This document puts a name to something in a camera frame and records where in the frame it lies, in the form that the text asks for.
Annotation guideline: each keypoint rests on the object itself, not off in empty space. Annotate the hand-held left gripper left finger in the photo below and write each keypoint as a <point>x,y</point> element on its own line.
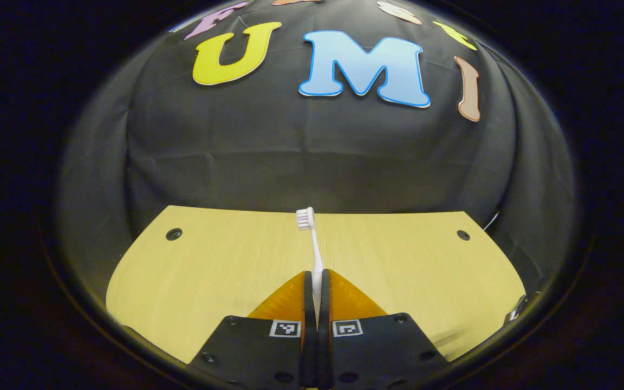
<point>307,303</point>

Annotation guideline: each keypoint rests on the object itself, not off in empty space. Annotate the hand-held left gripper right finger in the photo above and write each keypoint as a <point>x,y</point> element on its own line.
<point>325,303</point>

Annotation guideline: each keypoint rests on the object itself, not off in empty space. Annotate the white toothbrush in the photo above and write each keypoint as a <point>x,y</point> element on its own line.
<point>305,218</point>

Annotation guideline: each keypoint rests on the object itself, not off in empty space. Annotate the light wooden desktop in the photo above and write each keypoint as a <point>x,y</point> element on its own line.
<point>209,271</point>

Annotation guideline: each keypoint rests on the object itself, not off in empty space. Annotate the black backdrop cloth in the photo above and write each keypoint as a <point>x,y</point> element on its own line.
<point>290,151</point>

